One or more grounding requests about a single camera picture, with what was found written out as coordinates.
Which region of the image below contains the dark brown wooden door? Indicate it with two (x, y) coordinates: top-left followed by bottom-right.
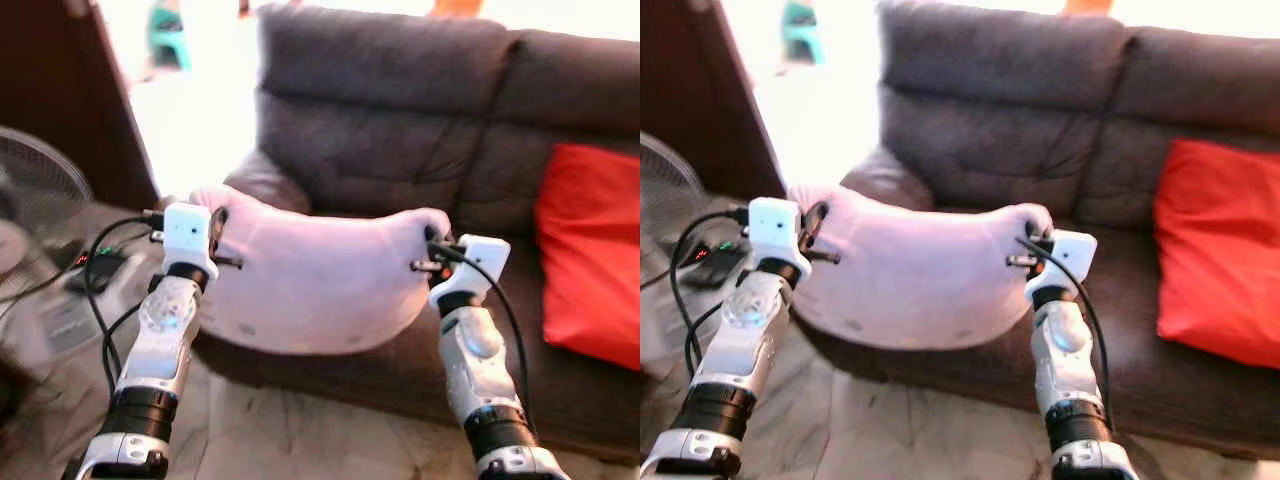
(0, 0), (161, 211)
(640, 0), (788, 201)

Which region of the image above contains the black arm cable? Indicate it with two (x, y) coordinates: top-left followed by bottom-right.
(668, 207), (751, 376)
(430, 242), (536, 433)
(1017, 237), (1113, 431)
(83, 212), (166, 396)

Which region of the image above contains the red cushion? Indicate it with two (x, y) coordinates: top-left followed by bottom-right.
(1153, 138), (1280, 371)
(534, 142), (641, 372)

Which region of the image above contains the black power strip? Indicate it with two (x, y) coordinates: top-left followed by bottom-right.
(690, 240), (749, 289)
(65, 248), (131, 293)

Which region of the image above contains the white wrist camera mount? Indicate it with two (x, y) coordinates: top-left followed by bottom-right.
(160, 202), (219, 279)
(745, 197), (809, 271)
(1024, 230), (1098, 301)
(430, 235), (511, 311)

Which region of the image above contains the grey standing fan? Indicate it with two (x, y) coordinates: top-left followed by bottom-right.
(640, 132), (709, 236)
(0, 125), (94, 301)

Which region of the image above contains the pale pink pillow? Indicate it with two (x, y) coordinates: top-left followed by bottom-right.
(188, 185), (453, 357)
(787, 183), (1054, 351)

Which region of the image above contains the teal plastic chair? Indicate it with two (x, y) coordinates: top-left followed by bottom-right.
(148, 0), (193, 71)
(780, 0), (826, 63)

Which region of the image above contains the dark brown sofa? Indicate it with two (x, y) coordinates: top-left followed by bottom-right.
(800, 0), (1280, 461)
(190, 5), (641, 463)

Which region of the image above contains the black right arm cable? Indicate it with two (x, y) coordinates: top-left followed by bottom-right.
(1017, 237), (1113, 431)
(430, 242), (536, 433)

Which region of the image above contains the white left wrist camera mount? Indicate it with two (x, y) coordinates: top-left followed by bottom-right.
(160, 202), (219, 279)
(745, 197), (809, 271)

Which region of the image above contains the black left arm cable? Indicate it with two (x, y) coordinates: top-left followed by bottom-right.
(668, 207), (751, 376)
(83, 212), (166, 396)

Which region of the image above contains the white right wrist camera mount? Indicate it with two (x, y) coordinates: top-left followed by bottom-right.
(1024, 230), (1098, 301)
(430, 235), (511, 311)

